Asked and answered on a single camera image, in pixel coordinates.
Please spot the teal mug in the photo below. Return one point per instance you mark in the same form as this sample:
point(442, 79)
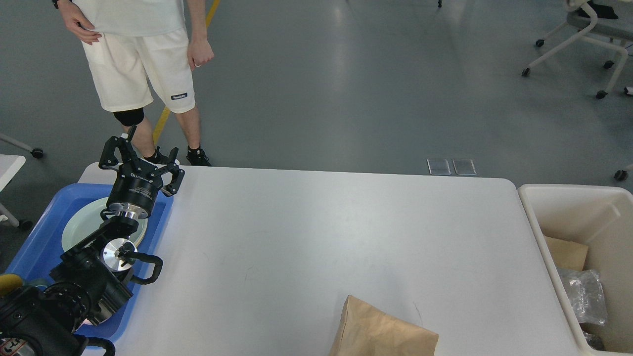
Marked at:
point(9, 282)

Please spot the person in white shorts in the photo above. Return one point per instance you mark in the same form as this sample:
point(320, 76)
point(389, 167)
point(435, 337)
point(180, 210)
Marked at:
point(137, 48)

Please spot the white plastic bin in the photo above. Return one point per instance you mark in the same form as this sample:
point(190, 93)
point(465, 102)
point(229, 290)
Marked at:
point(602, 218)

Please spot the green plate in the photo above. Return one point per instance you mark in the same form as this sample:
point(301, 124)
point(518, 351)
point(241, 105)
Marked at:
point(83, 223)

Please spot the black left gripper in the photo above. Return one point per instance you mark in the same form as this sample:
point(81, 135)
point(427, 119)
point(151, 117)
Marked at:
point(138, 182)

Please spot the brown paper bag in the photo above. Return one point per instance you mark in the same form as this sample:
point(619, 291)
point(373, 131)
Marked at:
point(367, 331)
point(567, 254)

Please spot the white side table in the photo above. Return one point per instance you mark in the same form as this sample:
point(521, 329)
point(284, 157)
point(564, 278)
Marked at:
point(10, 165)

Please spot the foil large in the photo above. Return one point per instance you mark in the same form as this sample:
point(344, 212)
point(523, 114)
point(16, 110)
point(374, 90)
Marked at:
point(585, 293)

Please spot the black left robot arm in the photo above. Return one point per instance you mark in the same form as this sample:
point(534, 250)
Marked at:
point(91, 281)

